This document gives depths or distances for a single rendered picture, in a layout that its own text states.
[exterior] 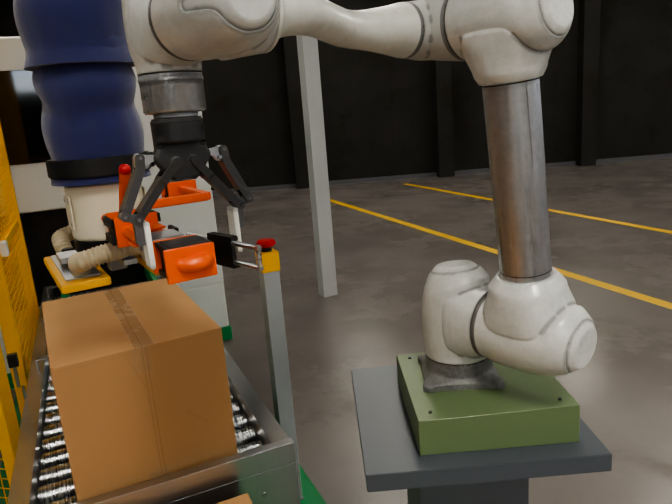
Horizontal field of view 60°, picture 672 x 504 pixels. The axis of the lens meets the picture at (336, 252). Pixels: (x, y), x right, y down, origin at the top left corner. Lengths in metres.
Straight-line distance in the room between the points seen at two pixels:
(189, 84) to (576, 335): 0.81
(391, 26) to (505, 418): 0.80
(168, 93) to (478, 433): 0.90
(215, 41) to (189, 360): 0.98
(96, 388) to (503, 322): 0.94
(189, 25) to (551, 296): 0.80
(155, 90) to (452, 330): 0.79
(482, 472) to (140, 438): 0.82
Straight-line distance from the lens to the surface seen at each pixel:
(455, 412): 1.29
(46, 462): 1.99
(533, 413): 1.32
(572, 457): 1.34
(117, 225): 1.19
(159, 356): 1.51
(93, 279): 1.33
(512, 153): 1.11
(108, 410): 1.54
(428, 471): 1.27
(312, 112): 4.49
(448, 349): 1.35
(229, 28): 0.69
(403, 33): 1.12
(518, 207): 1.13
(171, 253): 0.86
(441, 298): 1.31
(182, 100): 0.86
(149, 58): 0.86
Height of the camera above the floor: 1.47
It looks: 14 degrees down
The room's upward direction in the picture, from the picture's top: 4 degrees counter-clockwise
